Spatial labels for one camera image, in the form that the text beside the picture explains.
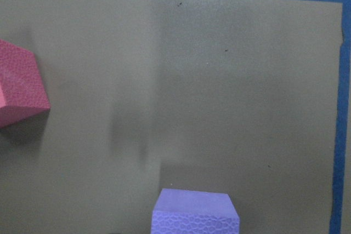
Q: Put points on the purple foam block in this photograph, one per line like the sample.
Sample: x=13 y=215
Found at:
x=186 y=211

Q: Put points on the pink foam block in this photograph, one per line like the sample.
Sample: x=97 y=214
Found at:
x=22 y=91

